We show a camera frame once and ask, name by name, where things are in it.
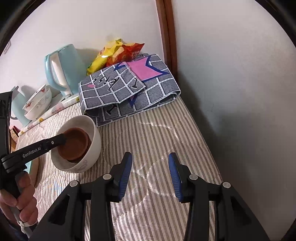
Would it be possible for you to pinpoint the blue square plate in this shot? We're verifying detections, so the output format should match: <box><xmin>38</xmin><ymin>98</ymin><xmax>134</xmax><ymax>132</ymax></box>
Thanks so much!
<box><xmin>25</xmin><ymin>158</ymin><xmax>39</xmax><ymax>187</ymax></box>

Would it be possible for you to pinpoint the brown clay bowl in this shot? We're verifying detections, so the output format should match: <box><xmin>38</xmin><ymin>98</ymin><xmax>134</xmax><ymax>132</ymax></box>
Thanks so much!
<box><xmin>58</xmin><ymin>128</ymin><xmax>91</xmax><ymax>163</ymax></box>

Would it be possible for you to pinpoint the white ceramic bowl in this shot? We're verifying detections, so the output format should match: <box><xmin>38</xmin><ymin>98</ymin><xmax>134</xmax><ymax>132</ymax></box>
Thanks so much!
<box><xmin>51</xmin><ymin>115</ymin><xmax>101</xmax><ymax>173</ymax></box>

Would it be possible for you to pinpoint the person's left hand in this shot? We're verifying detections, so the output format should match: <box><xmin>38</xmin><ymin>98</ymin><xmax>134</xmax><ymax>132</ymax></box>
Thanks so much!
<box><xmin>1</xmin><ymin>172</ymin><xmax>38</xmax><ymax>225</ymax></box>

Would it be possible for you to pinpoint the patterned gift box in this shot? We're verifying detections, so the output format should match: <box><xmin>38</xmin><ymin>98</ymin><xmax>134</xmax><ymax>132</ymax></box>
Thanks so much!
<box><xmin>10</xmin><ymin>126</ymin><xmax>20</xmax><ymax>143</ymax></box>

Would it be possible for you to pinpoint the large white swirl bowl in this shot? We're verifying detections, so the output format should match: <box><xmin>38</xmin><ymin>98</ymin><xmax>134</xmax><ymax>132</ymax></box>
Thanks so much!
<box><xmin>25</xmin><ymin>85</ymin><xmax>52</xmax><ymax>121</ymax></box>

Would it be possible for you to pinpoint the light blue thermos jug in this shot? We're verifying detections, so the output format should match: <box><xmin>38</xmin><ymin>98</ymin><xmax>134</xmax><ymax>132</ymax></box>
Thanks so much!
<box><xmin>11</xmin><ymin>86</ymin><xmax>31</xmax><ymax>126</ymax></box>

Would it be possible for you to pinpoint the fruit pattern plastic mat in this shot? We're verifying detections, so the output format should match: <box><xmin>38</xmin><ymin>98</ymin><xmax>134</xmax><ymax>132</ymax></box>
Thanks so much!
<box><xmin>18</xmin><ymin>94</ymin><xmax>79</xmax><ymax>136</ymax></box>

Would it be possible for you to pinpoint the bowl with red bat pattern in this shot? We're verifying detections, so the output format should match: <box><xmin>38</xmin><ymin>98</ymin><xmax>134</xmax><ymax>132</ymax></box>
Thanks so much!
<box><xmin>23</xmin><ymin>84</ymin><xmax>47</xmax><ymax>112</ymax></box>

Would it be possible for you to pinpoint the light blue electric kettle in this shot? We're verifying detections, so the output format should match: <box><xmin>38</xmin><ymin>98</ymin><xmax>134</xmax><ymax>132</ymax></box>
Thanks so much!
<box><xmin>45</xmin><ymin>44</ymin><xmax>86</xmax><ymax>98</ymax></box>

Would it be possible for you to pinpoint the grey checked folded cloth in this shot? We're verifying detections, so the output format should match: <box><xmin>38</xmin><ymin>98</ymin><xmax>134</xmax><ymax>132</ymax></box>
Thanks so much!
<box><xmin>78</xmin><ymin>53</ymin><xmax>181</xmax><ymax>126</ymax></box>

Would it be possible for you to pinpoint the yellow chips bag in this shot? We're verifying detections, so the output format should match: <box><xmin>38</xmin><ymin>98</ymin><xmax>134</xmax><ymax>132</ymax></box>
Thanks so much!
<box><xmin>86</xmin><ymin>38</ymin><xmax>144</xmax><ymax>76</ymax></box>

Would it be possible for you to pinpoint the white wall switch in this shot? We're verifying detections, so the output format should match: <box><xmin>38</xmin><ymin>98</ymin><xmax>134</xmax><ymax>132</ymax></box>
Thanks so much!
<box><xmin>3</xmin><ymin>41</ymin><xmax>11</xmax><ymax>55</ymax></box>

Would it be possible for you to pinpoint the brown wooden door frame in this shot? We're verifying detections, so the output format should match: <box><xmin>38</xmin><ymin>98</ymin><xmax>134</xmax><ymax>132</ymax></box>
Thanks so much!
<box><xmin>156</xmin><ymin>0</ymin><xmax>178</xmax><ymax>76</ymax></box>

